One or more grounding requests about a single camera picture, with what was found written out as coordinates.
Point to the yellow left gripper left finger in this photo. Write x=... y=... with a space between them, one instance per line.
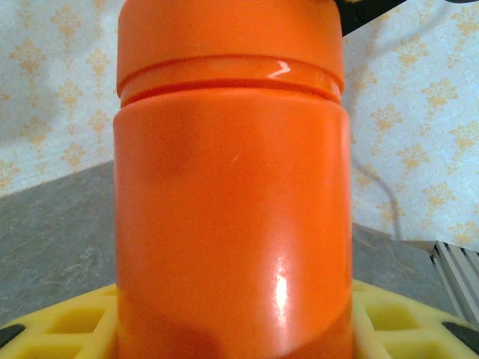
x=63 y=329

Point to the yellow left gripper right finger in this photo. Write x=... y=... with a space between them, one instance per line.
x=408 y=333

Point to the orange pill bottle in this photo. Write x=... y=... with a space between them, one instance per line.
x=232 y=187

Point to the aluminium side rail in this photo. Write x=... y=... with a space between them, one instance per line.
x=460 y=276

